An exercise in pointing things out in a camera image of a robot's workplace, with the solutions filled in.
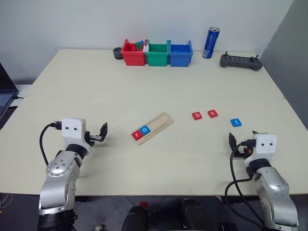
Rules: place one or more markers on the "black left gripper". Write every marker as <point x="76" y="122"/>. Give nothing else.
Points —
<point x="88" y="137"/>

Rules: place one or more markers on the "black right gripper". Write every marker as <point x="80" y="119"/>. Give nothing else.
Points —
<point x="240" y="153"/>

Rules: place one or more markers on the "blue tile letter t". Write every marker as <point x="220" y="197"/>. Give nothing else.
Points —
<point x="236" y="122"/>

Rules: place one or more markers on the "red tile letter o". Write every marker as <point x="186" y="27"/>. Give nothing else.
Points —
<point x="213" y="114"/>

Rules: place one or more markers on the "red tile letter b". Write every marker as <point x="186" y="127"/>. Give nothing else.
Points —
<point x="197" y="116"/>

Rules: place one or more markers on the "wooden letter tray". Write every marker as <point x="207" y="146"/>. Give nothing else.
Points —
<point x="160" y="122"/>

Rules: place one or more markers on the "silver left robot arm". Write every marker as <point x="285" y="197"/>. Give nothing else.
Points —
<point x="60" y="178"/>

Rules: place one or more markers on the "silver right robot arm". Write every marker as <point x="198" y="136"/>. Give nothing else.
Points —
<point x="274" y="190"/>

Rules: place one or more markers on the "red tile letter r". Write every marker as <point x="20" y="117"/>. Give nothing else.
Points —
<point x="137" y="135"/>

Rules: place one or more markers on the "blue tile letter o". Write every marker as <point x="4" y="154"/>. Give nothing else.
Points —
<point x="145" y="130"/>

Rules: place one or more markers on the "grey remote controller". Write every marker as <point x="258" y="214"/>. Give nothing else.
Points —
<point x="240" y="62"/>

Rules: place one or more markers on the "red plastic bin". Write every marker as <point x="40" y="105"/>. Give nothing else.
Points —
<point x="133" y="59"/>

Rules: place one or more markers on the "dark round holder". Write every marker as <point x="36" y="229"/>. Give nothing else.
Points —
<point x="117" y="54"/>

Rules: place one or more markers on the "small red floor object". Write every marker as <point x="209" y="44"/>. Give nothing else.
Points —
<point x="144" y="204"/>

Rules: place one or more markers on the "green plastic bin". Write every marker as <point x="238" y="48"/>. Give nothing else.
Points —
<point x="157" y="60"/>

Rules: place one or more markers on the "dark rounded shape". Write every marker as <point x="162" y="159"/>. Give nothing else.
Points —
<point x="134" y="219"/>
<point x="195" y="214"/>

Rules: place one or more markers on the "grey partition panel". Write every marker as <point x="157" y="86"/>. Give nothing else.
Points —
<point x="288" y="60"/>

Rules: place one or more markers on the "green toy brick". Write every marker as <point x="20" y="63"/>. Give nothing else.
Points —
<point x="138" y="46"/>

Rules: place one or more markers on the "white toy brick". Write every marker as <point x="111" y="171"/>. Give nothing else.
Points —
<point x="146" y="49"/>

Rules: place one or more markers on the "blue toy brick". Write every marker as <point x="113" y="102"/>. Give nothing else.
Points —
<point x="141" y="42"/>

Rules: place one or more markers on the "blue plastic bin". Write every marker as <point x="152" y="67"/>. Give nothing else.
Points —
<point x="180" y="60"/>

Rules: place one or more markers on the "blue drink can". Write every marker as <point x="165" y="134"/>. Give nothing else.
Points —
<point x="210" y="43"/>

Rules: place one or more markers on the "dark laptop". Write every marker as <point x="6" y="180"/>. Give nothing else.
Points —
<point x="6" y="96"/>

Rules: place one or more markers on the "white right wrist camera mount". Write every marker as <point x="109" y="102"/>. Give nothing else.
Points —
<point x="265" y="152"/>

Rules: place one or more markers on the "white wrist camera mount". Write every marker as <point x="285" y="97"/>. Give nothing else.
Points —
<point x="72" y="136"/>
<point x="265" y="152"/>

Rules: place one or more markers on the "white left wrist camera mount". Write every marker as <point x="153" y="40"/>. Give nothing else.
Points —
<point x="72" y="136"/>

